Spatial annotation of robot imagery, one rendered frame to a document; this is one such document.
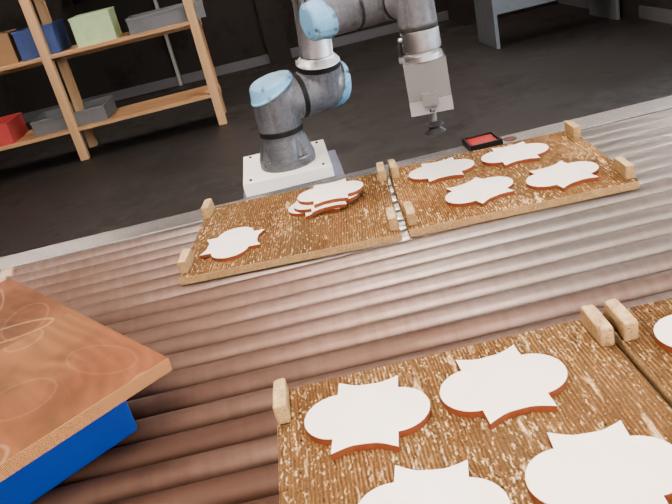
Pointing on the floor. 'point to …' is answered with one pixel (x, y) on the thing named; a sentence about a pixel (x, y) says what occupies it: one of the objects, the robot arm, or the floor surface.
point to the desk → (487, 14)
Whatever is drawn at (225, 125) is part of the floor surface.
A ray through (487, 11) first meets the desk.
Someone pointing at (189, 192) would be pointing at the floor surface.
